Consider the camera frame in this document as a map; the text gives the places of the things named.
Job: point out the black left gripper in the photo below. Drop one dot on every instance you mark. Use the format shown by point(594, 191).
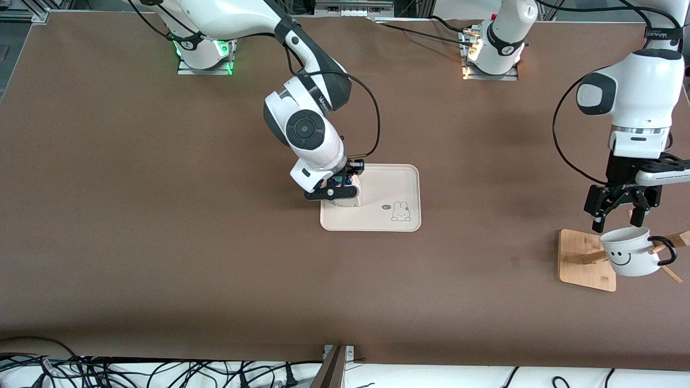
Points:
point(621, 172)

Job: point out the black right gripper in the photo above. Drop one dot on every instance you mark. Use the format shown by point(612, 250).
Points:
point(355, 167)

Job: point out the blue milk carton green cap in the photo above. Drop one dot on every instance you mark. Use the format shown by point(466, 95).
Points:
point(345, 201)

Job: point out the white smiley face cup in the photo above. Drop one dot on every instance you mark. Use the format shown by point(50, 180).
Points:
point(628, 253)

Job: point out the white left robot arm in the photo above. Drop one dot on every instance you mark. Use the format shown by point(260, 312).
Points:
point(641, 91)

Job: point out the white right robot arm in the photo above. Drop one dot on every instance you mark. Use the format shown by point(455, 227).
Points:
point(310, 129)

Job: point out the cream tray with rabbit print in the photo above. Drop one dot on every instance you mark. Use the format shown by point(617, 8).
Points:
point(388, 188)

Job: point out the wooden mug tree stand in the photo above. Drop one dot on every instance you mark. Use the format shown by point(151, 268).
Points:
point(577, 269)

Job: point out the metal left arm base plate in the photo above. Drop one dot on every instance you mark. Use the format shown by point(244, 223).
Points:
point(470, 73)

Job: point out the metal table edge bracket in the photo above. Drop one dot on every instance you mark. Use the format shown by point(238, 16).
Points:
point(335, 366)

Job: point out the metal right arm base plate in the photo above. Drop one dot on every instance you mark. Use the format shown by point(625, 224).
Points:
point(186, 67)

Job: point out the aluminium frame profile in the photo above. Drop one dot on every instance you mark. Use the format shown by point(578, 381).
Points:
point(24, 12)

